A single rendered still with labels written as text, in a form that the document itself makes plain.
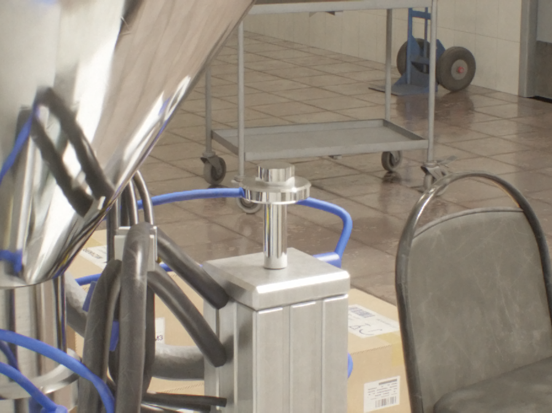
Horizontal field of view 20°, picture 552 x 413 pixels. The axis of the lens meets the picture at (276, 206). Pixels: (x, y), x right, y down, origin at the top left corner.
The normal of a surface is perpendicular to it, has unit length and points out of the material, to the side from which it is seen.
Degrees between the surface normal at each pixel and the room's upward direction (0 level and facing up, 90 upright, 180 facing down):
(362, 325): 0
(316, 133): 0
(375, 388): 90
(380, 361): 90
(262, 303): 90
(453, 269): 77
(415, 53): 90
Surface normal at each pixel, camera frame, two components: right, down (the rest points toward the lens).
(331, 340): 0.51, 0.21
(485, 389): 0.00, -0.97
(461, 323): 0.67, -0.05
